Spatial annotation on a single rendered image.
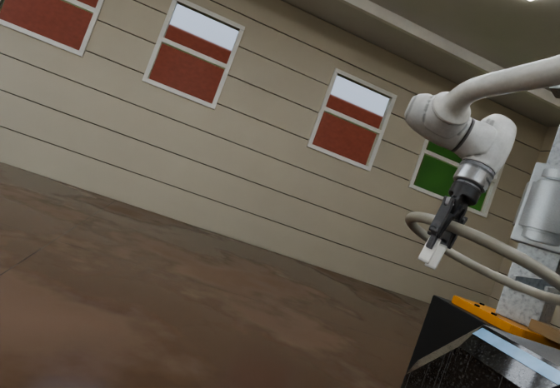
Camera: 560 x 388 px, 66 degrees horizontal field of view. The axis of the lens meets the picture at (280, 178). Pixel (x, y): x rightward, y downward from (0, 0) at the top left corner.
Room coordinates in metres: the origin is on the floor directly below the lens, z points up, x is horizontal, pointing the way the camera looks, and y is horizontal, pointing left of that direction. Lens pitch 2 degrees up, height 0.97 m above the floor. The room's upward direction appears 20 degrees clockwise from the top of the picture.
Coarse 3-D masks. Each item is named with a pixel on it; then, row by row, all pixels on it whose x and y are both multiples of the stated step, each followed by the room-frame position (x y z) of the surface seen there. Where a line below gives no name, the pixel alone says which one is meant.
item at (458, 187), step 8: (456, 184) 1.11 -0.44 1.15; (464, 184) 1.09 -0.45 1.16; (448, 192) 1.13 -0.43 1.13; (456, 192) 1.10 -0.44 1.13; (464, 192) 1.09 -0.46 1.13; (472, 192) 1.08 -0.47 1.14; (480, 192) 1.10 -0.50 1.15; (456, 200) 1.08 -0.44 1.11; (464, 200) 1.11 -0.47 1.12; (472, 200) 1.09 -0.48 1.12; (456, 208) 1.09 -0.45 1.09; (464, 208) 1.12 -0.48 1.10
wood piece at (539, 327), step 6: (534, 324) 1.91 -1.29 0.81; (540, 324) 1.88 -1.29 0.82; (546, 324) 1.90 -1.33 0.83; (534, 330) 1.90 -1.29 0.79; (540, 330) 1.88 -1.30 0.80; (546, 330) 1.85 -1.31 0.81; (552, 330) 1.83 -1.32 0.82; (558, 330) 1.83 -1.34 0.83; (546, 336) 1.84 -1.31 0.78; (552, 336) 1.82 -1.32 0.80; (558, 336) 1.80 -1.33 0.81; (558, 342) 1.79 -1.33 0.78
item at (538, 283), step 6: (516, 276) 1.36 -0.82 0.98; (522, 276) 1.37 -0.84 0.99; (522, 282) 1.38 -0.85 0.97; (528, 282) 1.39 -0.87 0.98; (534, 282) 1.39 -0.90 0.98; (540, 282) 1.40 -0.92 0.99; (546, 282) 1.41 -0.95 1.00; (510, 288) 1.38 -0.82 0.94; (540, 288) 1.41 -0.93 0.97; (546, 288) 1.27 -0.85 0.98; (552, 288) 1.27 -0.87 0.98; (522, 294) 1.33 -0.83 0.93; (558, 294) 1.28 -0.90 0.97; (540, 300) 1.28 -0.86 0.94
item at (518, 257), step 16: (416, 224) 1.36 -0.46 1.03; (480, 240) 1.04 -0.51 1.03; (496, 240) 1.03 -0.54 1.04; (464, 256) 1.46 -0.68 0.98; (512, 256) 1.01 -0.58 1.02; (528, 256) 1.01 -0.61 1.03; (480, 272) 1.43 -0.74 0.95; (496, 272) 1.41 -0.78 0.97; (544, 272) 1.00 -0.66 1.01; (512, 288) 1.36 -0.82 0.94; (528, 288) 1.31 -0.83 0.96
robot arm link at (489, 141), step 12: (492, 120) 1.11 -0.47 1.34; (504, 120) 1.10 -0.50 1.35; (468, 132) 1.09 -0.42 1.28; (480, 132) 1.09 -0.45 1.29; (492, 132) 1.09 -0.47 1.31; (504, 132) 1.09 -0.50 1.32; (516, 132) 1.12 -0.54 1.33; (468, 144) 1.10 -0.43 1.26; (480, 144) 1.09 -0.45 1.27; (492, 144) 1.09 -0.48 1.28; (504, 144) 1.09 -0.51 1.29; (468, 156) 1.12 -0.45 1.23; (480, 156) 1.09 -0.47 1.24; (492, 156) 1.08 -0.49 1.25; (504, 156) 1.09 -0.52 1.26; (492, 168) 1.09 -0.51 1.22
